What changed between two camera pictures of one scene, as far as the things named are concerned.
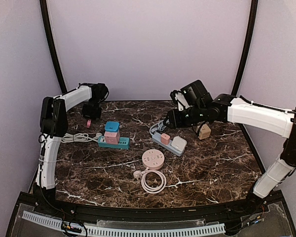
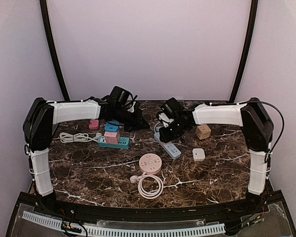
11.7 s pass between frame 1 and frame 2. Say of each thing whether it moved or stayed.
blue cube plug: stayed
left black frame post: stayed
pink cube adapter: stayed
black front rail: stayed
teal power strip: stayed
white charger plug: moved
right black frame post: stayed
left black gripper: moved
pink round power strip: moved
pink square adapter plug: moved
